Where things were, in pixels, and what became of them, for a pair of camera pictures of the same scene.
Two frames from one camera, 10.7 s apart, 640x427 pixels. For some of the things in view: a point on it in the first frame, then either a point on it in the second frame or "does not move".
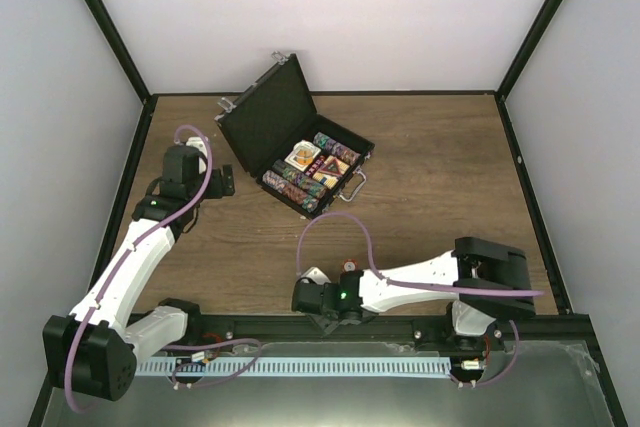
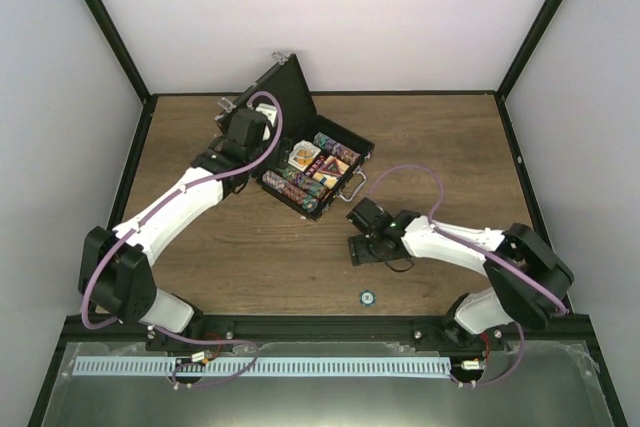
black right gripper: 324,325 -> 360,254
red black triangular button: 332,167 does not move
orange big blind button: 304,156 does not move
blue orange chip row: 291,191 does not move
